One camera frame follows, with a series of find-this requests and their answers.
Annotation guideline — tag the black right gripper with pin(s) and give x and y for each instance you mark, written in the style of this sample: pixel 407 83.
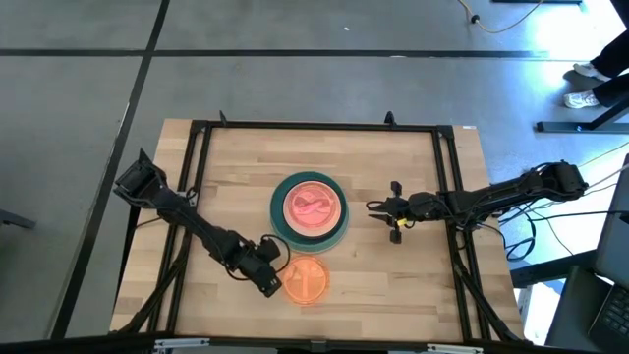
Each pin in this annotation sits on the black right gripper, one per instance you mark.
pixel 417 206

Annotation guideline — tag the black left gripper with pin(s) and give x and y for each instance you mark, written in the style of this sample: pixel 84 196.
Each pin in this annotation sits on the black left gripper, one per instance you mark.
pixel 255 268

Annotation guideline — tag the small orange translucent plate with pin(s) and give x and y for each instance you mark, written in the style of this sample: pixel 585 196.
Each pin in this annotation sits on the small orange translucent plate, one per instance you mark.
pixel 307 280

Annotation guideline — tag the large light green plate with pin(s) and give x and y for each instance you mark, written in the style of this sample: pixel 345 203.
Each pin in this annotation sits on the large light green plate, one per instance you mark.
pixel 314 249

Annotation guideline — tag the peach plastic plate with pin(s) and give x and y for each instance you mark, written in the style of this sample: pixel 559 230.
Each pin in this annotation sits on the peach plastic plate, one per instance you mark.
pixel 314 234

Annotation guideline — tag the large dark teal plate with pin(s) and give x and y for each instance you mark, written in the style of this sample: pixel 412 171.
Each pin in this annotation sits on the large dark teal plate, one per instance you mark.
pixel 277 216

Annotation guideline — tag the small red translucent plate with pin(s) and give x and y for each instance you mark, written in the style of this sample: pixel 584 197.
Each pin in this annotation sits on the small red translucent plate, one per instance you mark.
pixel 313 205

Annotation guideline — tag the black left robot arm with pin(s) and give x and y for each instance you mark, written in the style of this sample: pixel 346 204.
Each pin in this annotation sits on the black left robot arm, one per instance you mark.
pixel 187 216

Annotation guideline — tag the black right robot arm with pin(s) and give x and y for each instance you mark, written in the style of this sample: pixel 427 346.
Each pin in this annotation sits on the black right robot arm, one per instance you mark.
pixel 516 189

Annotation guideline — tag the dark grey side table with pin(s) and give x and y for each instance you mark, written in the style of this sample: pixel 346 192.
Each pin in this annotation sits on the dark grey side table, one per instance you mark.
pixel 572 310

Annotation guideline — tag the black metal stand base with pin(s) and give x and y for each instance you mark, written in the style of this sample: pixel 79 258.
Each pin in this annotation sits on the black metal stand base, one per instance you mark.
pixel 580 127

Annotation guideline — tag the person's white shoe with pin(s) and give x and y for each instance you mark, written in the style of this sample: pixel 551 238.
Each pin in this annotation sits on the person's white shoe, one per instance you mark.
pixel 581 100
pixel 589 71

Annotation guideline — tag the grey laptop lid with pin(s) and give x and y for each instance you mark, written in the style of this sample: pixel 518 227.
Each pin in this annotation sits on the grey laptop lid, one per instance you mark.
pixel 614 231

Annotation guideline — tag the black laptop keyboard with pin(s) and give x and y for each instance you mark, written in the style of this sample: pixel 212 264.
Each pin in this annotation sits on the black laptop keyboard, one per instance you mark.
pixel 614 319

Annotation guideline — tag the person's leg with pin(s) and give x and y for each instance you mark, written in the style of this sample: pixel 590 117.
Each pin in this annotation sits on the person's leg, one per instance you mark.
pixel 611 91
pixel 614 54

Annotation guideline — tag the grey chair base leg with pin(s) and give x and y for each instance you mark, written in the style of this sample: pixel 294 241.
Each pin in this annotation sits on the grey chair base leg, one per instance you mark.
pixel 17 219

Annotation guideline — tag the black metal frame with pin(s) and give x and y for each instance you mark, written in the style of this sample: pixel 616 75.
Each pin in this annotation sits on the black metal frame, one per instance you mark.
pixel 319 126

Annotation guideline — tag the silver metal bracket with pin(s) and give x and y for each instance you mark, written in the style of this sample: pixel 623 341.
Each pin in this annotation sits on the silver metal bracket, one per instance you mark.
pixel 454 348
pixel 182 343

